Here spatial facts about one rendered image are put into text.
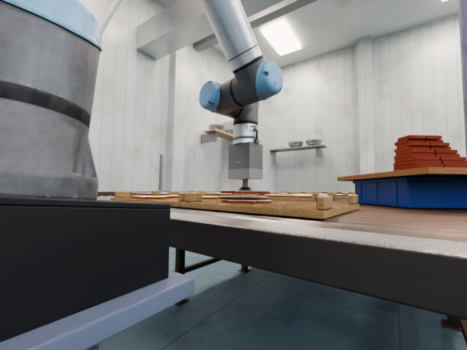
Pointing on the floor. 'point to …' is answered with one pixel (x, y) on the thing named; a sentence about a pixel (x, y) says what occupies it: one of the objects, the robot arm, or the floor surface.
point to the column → (105, 318)
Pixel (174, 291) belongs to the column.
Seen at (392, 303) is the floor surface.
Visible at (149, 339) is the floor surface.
